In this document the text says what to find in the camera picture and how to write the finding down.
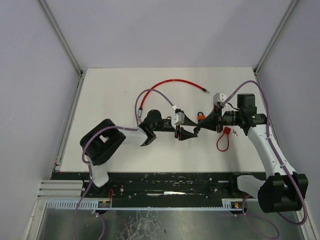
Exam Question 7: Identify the right aluminium frame post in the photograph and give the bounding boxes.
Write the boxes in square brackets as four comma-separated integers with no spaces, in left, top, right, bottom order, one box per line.
[253,0,300,77]

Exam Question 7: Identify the red cable padlock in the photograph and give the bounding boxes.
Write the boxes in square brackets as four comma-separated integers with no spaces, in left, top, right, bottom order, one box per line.
[216,127,231,152]

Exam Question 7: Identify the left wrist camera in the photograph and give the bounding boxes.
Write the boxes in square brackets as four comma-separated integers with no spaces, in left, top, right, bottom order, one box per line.
[171,112,185,126]

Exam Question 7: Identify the thick red cable lock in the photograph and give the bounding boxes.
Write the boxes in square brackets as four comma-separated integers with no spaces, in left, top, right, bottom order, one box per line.
[136,78,210,120]

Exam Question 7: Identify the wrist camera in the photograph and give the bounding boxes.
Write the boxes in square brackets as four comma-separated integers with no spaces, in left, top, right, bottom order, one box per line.
[171,112,185,126]
[213,93,227,109]

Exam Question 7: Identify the orange black padlock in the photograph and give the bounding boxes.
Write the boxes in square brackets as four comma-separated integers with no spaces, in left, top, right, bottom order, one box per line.
[193,111,206,135]

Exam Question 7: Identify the left aluminium frame post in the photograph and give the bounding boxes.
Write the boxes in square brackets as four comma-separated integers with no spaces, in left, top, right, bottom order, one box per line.
[37,0,83,76]

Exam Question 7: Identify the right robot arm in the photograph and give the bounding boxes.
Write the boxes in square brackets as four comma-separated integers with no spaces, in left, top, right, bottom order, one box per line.
[198,93,309,213]

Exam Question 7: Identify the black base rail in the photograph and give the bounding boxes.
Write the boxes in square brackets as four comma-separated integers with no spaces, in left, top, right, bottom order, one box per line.
[49,171,291,208]

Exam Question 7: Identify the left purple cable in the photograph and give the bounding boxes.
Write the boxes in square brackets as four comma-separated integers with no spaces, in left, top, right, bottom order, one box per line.
[72,88,177,240]

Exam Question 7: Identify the aluminium frame post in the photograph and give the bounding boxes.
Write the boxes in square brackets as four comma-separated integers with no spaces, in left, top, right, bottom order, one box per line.
[37,0,83,76]
[253,0,300,77]

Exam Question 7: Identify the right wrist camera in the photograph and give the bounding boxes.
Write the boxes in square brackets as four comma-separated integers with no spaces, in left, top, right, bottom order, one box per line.
[213,93,227,109]

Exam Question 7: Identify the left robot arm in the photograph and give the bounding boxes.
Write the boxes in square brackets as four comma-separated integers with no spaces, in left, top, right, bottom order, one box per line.
[80,109,200,188]

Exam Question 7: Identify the grey slotted cable duct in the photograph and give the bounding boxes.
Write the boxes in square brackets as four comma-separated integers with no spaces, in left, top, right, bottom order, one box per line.
[46,199,240,211]

